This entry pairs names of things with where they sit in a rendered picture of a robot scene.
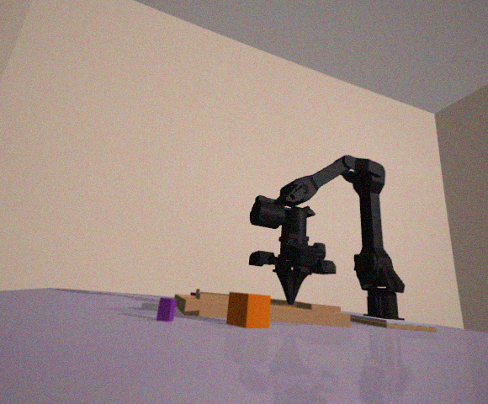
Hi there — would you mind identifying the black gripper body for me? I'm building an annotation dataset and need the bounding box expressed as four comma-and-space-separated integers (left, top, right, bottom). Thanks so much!
249, 230, 337, 274

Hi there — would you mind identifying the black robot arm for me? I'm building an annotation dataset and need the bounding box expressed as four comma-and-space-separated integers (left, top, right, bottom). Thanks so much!
250, 155, 405, 320

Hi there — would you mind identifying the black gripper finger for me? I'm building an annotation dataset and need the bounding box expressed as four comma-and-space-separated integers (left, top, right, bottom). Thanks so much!
273, 268, 294, 305
291, 271, 312, 305

